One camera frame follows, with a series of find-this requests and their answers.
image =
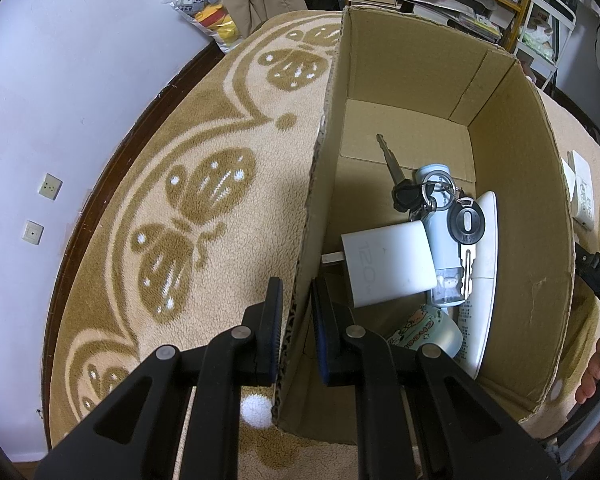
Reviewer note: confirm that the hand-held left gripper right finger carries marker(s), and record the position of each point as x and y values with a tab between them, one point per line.
322	332

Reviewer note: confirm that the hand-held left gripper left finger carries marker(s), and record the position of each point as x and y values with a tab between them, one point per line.
276	332

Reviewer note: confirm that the white plug charger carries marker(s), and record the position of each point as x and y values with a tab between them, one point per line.
390	265

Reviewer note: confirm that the pale printed mug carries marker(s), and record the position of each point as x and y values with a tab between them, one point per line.
442	335

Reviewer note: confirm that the light blue bottle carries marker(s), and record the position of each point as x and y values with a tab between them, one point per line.
442	245

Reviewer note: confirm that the bunch of keys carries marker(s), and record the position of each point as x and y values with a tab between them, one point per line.
465	222

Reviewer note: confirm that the brown cardboard box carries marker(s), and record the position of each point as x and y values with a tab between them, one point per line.
410	80

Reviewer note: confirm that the person's right hand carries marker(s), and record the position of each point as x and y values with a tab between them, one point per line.
594	375

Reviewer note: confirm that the white printed box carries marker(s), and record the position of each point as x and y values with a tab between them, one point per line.
582	195

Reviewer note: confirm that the beige butterfly print blanket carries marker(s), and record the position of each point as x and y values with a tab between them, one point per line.
220	125

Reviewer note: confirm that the white metal cart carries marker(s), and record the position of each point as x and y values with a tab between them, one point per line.
550	30

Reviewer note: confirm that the wooden bookshelf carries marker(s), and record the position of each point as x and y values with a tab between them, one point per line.
512	20

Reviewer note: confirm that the pile of papers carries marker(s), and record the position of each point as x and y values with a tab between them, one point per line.
445	2

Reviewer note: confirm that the plastic bag of plush toys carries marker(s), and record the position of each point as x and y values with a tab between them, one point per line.
205	5

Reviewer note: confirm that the white wall socket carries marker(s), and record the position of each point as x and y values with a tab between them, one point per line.
51	186
32	232

